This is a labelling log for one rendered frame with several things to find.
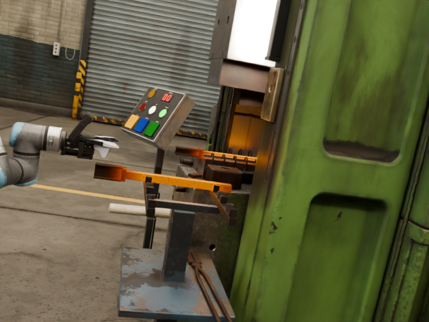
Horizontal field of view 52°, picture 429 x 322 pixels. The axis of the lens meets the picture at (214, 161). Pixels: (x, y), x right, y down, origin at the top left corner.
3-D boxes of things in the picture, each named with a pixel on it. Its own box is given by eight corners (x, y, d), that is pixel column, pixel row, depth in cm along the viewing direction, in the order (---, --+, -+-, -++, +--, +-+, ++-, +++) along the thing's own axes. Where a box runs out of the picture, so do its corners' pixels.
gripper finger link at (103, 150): (117, 160, 159) (95, 154, 161) (119, 144, 158) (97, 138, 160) (112, 161, 156) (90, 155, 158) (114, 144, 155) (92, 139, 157)
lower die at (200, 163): (202, 178, 167) (205, 156, 165) (192, 166, 186) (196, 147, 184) (302, 190, 178) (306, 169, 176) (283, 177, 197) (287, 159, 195)
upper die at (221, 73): (218, 84, 161) (223, 58, 159) (207, 82, 180) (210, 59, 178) (321, 103, 171) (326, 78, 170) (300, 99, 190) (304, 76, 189)
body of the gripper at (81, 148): (94, 156, 167) (61, 151, 164) (97, 133, 165) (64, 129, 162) (94, 160, 160) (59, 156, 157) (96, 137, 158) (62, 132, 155)
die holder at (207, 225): (173, 305, 159) (193, 186, 151) (161, 260, 195) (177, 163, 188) (313, 310, 174) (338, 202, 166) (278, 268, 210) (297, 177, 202)
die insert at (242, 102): (238, 104, 168) (240, 89, 167) (233, 103, 175) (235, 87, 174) (309, 116, 176) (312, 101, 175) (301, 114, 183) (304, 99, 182)
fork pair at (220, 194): (145, 193, 120) (147, 186, 120) (145, 188, 126) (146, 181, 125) (226, 203, 125) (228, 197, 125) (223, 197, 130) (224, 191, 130)
